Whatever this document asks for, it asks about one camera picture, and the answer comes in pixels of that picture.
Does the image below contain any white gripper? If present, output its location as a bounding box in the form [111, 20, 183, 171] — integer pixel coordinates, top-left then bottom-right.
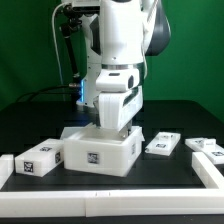
[96, 68, 143, 131]

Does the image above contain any white cable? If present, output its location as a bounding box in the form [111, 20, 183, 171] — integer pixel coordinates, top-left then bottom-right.
[50, 2, 73, 101]

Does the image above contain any black cable bundle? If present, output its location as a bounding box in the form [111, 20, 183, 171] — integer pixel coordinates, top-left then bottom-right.
[14, 84, 83, 103]

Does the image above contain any white cabinet top block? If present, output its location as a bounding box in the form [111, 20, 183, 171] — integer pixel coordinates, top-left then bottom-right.
[15, 139, 64, 177]

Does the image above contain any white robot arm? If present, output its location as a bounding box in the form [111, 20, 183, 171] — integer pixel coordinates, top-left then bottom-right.
[61, 0, 171, 131]

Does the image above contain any white fence rail frame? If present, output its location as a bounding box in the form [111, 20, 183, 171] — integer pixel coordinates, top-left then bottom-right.
[0, 152, 224, 218]

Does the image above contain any white cabinet body box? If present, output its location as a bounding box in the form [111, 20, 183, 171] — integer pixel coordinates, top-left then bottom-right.
[64, 125, 144, 177]

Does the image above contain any white marker tag sheet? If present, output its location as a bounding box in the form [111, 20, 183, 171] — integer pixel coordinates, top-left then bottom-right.
[60, 126, 84, 140]

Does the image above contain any white door panel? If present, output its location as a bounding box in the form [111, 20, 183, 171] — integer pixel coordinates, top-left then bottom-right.
[185, 137, 224, 165]
[145, 132, 181, 156]

